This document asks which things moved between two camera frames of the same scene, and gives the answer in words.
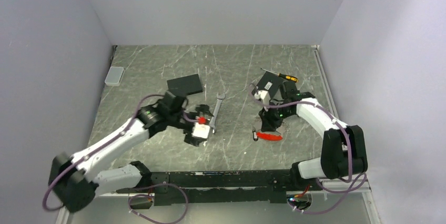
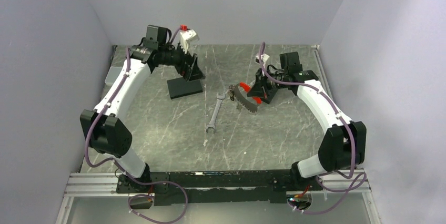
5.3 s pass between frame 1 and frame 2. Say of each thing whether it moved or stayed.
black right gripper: moved
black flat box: stayed
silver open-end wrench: stayed
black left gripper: moved
